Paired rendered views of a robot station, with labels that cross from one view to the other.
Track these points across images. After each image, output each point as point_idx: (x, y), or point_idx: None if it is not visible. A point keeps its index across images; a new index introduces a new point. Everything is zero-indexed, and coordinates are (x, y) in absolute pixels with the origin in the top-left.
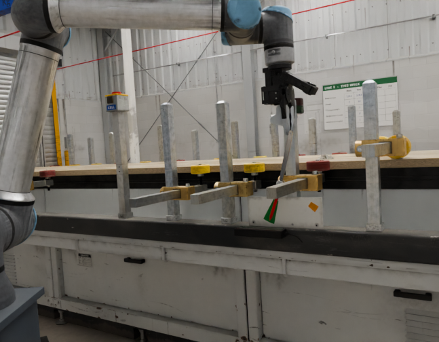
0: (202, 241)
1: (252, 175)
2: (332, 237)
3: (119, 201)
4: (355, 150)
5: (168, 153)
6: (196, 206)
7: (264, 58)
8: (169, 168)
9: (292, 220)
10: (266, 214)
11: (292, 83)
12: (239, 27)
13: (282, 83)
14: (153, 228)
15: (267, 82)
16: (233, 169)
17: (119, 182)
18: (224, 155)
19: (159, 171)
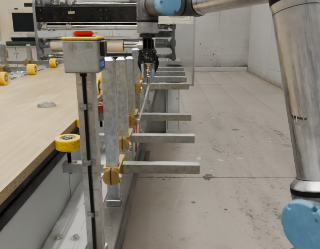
0: (132, 198)
1: (71, 132)
2: (143, 144)
3: (102, 233)
4: (140, 89)
5: (117, 123)
6: (48, 200)
7: (153, 27)
8: (117, 142)
9: (137, 144)
10: (135, 147)
11: (154, 48)
12: (201, 16)
13: (152, 47)
14: (123, 224)
15: (151, 46)
16: (68, 132)
17: (100, 202)
18: (127, 109)
19: (22, 179)
